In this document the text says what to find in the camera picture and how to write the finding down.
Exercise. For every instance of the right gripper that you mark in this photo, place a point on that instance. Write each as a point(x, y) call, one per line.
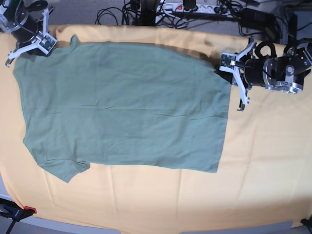
point(29, 31)

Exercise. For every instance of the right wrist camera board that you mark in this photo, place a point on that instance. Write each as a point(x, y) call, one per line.
point(47, 44)

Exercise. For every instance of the black red table clamp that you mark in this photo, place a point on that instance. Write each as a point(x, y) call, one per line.
point(11, 210)

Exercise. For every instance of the white power strip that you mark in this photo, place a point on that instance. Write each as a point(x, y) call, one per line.
point(200, 9)

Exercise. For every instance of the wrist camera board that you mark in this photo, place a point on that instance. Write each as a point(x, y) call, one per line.
point(47, 44)
point(227, 63)

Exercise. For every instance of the black table leg post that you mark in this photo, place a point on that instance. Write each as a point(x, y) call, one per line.
point(148, 12)

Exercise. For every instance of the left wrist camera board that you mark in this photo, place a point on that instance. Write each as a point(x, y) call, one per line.
point(227, 63)

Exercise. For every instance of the black power adapter brick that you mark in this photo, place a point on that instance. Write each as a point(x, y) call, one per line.
point(251, 18)

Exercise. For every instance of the black cable bundle floor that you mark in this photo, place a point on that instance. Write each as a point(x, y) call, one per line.
point(128, 14)

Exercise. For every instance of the orange table cloth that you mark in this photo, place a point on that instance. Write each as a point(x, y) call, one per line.
point(264, 176)

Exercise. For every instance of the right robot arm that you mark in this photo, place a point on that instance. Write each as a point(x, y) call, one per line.
point(8, 12)

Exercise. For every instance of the green T-shirt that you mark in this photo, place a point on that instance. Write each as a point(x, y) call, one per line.
point(121, 104)

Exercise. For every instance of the black corner clamp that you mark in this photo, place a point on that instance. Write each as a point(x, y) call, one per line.
point(307, 222)

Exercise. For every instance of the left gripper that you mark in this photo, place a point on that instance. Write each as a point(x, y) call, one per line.
point(252, 73)

